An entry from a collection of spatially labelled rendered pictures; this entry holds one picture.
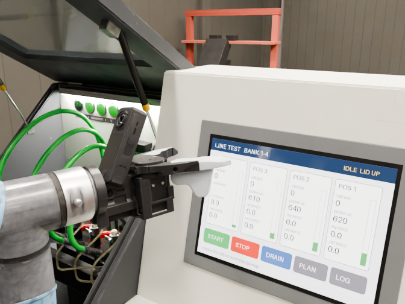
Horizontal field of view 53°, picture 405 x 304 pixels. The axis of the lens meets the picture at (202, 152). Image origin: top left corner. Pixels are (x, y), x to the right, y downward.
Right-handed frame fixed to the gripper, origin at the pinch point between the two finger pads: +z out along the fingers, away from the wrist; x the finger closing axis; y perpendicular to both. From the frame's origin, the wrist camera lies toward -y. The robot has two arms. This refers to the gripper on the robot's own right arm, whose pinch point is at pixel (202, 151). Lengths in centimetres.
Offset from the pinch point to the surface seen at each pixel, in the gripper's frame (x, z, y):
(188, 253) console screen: -24.1, 10.8, 29.5
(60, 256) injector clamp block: -69, -7, 39
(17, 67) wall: -368, 57, -34
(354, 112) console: 8.4, 30.5, -3.2
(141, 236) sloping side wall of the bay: -37.8, 5.6, 27.2
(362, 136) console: 10.2, 30.2, 1.2
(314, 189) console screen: 2.9, 24.7, 11.8
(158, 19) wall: -468, 280, -97
